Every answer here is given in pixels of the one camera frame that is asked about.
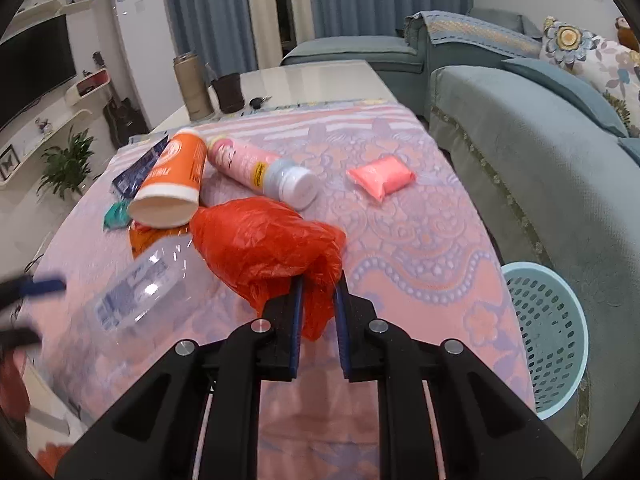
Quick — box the red plastic bag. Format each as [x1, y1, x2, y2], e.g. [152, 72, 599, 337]
[190, 196, 346, 341]

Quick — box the light blue trash basket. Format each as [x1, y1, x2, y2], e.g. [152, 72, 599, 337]
[501, 261, 589, 420]

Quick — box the teal small packet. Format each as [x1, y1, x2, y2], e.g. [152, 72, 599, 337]
[103, 200, 131, 231]

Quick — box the green potted plant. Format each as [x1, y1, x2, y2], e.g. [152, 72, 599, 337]
[37, 129, 94, 200]

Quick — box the orange foil wrapper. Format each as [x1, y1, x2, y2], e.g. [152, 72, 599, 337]
[128, 222, 190, 259]

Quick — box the dark blue snack wrapper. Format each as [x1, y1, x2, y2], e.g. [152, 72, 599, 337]
[112, 136, 168, 200]

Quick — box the clear plastic water bottle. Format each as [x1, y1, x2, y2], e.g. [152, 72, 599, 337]
[86, 235, 220, 338]

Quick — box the orange paper cup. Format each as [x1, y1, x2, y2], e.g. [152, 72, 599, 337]
[128, 128, 207, 229]

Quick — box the pink patterned table cloth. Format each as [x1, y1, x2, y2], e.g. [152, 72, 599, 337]
[20, 101, 534, 479]

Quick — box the black guitar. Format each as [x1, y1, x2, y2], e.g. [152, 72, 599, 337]
[103, 82, 149, 150]

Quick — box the black television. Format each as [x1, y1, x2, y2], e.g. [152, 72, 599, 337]
[0, 15, 77, 128]

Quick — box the brown thermos flask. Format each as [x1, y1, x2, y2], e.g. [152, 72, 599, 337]
[174, 52, 215, 122]

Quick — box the pink snack packet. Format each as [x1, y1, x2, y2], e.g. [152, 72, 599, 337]
[346, 156, 416, 202]

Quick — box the pink bottle white cap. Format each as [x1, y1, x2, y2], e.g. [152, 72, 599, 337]
[207, 136, 320, 210]

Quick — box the teal fabric sofa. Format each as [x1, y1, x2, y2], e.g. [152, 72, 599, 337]
[284, 10, 639, 479]

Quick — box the black cup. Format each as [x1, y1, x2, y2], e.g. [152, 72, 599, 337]
[212, 73, 245, 114]

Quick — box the white refrigerator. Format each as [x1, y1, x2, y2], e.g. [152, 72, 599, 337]
[114, 0, 182, 128]

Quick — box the black car key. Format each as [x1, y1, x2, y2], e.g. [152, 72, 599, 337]
[250, 96, 271, 110]

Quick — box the blue curtain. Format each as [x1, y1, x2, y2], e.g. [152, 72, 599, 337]
[167, 0, 473, 75]

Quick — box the floral long pillow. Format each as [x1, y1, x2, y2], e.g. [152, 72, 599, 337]
[540, 16, 639, 138]

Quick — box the brown monkey plush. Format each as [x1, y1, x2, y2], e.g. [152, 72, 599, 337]
[615, 16, 639, 52]

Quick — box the white wall shelf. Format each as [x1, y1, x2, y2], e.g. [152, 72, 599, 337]
[1, 67, 112, 188]

